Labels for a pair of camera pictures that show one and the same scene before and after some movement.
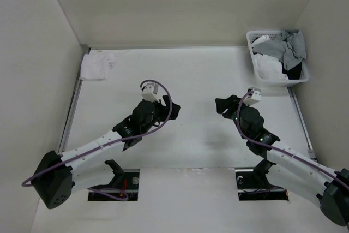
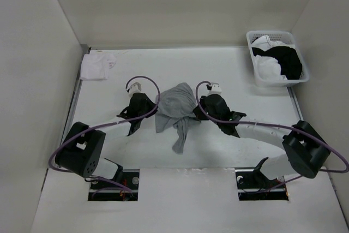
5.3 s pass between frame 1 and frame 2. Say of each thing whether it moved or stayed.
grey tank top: moved
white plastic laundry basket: stayed
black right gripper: moved
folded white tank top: stayed
